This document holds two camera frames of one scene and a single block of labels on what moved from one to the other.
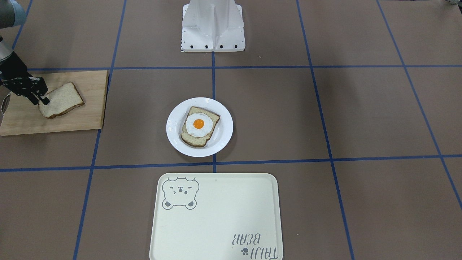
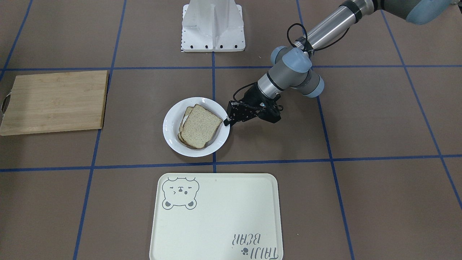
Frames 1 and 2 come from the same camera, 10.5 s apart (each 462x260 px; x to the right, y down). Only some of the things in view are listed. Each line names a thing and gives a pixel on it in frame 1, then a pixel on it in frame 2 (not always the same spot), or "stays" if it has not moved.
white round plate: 199,127 stays
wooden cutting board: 21,117 stays
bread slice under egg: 199,126 stays
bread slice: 62,100 → 199,126
